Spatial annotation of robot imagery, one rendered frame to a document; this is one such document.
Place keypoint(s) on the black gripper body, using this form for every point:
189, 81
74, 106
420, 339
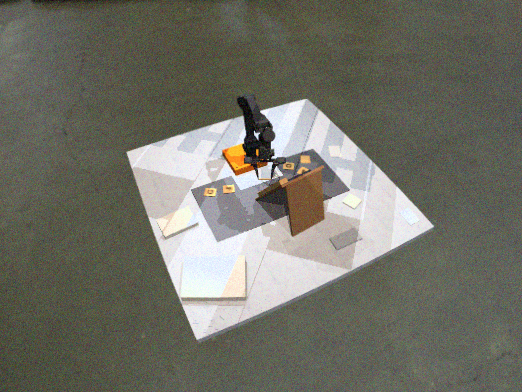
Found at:
277, 160

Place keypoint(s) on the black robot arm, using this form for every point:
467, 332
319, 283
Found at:
256, 122

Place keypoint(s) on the grey flat rectangular tile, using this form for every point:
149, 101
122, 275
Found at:
346, 238

